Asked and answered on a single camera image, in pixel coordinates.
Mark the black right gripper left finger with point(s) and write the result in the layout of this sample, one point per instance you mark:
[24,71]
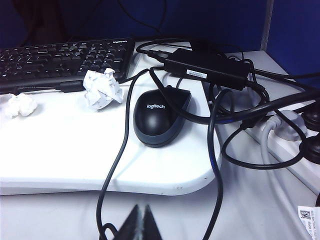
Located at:
[132,227]

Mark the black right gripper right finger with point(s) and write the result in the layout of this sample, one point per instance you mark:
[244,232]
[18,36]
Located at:
[150,227]

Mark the large printed white paper ball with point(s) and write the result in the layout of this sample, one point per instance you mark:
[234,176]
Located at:
[102,90]

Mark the small white tissue ball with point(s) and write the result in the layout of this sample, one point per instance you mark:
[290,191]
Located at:
[21,105]

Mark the black and grey Logitech mouse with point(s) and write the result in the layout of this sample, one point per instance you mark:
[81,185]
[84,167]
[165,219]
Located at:
[155,117]

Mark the white barcode label tag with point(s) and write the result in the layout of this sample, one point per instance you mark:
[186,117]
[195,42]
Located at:
[308,220]

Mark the white power strip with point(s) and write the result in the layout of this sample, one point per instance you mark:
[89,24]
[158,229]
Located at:
[295,151]

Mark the black power adapter brick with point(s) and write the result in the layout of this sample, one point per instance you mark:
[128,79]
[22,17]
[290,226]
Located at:
[200,66]

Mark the black power plug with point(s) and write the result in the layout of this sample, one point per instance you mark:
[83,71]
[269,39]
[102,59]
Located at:
[312,121]
[313,150]

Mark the black Logitech keyboard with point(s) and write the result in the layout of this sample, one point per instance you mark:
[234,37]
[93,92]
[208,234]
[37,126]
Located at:
[62,57]

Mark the grey partition post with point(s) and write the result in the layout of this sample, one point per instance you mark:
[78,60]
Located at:
[267,22]

